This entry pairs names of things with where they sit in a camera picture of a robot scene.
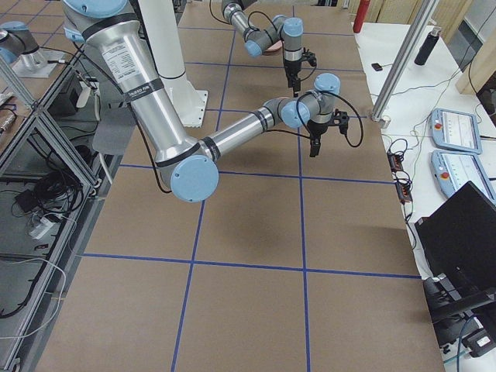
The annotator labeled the far orange black hub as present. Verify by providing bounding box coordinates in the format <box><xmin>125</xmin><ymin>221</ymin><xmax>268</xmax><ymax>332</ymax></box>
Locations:
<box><xmin>387</xmin><ymin>152</ymin><xmax>404</xmax><ymax>172</ymax></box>

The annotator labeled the near blue teach pendant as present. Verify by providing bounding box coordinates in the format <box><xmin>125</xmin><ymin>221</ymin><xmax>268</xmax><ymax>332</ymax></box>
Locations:
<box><xmin>430</xmin><ymin>150</ymin><xmax>495</xmax><ymax>202</ymax></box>

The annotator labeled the pink plate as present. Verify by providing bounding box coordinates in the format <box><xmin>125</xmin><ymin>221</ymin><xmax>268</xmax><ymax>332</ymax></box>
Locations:
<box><xmin>264</xmin><ymin>40</ymin><xmax>283</xmax><ymax>55</ymax></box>

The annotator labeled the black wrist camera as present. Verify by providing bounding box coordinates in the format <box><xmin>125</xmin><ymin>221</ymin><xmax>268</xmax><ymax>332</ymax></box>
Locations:
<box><xmin>331</xmin><ymin>109</ymin><xmax>350</xmax><ymax>136</ymax></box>
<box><xmin>301</xmin><ymin>47</ymin><xmax>317</xmax><ymax>67</ymax></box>

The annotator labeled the black bottle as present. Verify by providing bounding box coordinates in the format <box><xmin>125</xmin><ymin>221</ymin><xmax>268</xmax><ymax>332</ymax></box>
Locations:
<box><xmin>414</xmin><ymin>26</ymin><xmax>442</xmax><ymax>66</ymax></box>

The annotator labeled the red bottle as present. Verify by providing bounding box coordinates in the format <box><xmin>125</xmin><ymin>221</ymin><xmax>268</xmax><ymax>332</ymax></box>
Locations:
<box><xmin>353</xmin><ymin>0</ymin><xmax>370</xmax><ymax>33</ymax></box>

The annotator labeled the orange black hub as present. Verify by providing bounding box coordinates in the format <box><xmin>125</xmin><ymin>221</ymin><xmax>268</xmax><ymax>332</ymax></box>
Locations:
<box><xmin>387</xmin><ymin>152</ymin><xmax>404</xmax><ymax>172</ymax></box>
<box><xmin>395</xmin><ymin>181</ymin><xmax>413</xmax><ymax>205</ymax></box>

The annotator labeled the white pedestal column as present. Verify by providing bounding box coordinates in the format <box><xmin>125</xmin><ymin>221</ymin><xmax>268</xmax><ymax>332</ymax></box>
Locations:
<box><xmin>135</xmin><ymin>0</ymin><xmax>208</xmax><ymax>128</ymax></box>

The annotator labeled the aluminium frame post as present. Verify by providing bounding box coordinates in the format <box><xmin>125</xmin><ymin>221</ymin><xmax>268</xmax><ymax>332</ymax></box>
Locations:
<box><xmin>371</xmin><ymin>0</ymin><xmax>439</xmax><ymax>129</ymax></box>

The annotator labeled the black laptop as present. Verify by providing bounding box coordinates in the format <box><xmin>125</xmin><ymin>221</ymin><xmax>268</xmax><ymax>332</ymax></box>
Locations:
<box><xmin>414</xmin><ymin>180</ymin><xmax>496</xmax><ymax>295</ymax></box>

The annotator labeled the near orange black hub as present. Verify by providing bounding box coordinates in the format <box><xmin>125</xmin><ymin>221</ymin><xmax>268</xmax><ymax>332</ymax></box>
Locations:
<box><xmin>395</xmin><ymin>181</ymin><xmax>413</xmax><ymax>205</ymax></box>

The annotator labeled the far blue teach pendant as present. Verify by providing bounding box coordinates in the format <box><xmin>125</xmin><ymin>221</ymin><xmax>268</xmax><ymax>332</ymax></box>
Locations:
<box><xmin>429</xmin><ymin>108</ymin><xmax>482</xmax><ymax>154</ymax></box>

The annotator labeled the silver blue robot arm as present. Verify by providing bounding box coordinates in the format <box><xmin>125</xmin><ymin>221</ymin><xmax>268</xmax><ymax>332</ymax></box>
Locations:
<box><xmin>63</xmin><ymin>1</ymin><xmax>340</xmax><ymax>202</ymax></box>
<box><xmin>222</xmin><ymin>1</ymin><xmax>304</xmax><ymax>97</ymax></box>

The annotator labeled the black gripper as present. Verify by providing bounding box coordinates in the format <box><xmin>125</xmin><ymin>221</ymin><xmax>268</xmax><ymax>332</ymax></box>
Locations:
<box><xmin>284</xmin><ymin>59</ymin><xmax>301</xmax><ymax>97</ymax></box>
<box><xmin>308</xmin><ymin>120</ymin><xmax>330</xmax><ymax>157</ymax></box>

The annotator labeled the blue teach pendant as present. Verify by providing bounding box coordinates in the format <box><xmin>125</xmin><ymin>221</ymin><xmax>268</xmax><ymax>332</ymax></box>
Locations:
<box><xmin>429</xmin><ymin>108</ymin><xmax>482</xmax><ymax>154</ymax></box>
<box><xmin>430</xmin><ymin>150</ymin><xmax>495</xmax><ymax>202</ymax></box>

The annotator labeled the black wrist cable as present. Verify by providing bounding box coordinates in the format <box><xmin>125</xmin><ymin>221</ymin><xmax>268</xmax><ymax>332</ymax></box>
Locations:
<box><xmin>296</xmin><ymin>91</ymin><xmax>364</xmax><ymax>148</ymax></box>
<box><xmin>208</xmin><ymin>0</ymin><xmax>288</xmax><ymax>40</ymax></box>

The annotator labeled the small black device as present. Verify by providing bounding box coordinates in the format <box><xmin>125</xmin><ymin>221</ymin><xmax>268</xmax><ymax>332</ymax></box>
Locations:
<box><xmin>371</xmin><ymin>63</ymin><xmax>383</xmax><ymax>71</ymax></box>

